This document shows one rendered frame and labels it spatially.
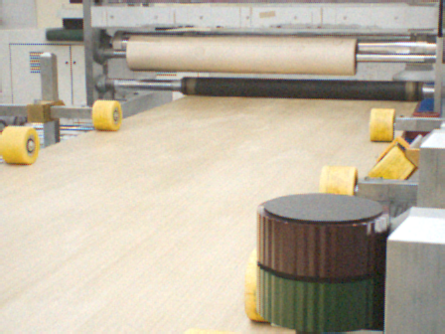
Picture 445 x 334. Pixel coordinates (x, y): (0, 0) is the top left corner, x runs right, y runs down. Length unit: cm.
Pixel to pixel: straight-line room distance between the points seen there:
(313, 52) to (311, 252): 262
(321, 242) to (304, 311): 3
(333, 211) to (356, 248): 2
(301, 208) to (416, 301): 6
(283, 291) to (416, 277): 6
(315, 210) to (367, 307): 5
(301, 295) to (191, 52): 272
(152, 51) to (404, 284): 277
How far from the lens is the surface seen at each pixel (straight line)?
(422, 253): 39
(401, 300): 39
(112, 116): 235
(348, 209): 40
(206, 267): 119
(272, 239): 39
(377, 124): 217
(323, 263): 38
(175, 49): 310
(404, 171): 168
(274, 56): 301
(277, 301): 39
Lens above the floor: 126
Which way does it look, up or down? 11 degrees down
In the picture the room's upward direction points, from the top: straight up
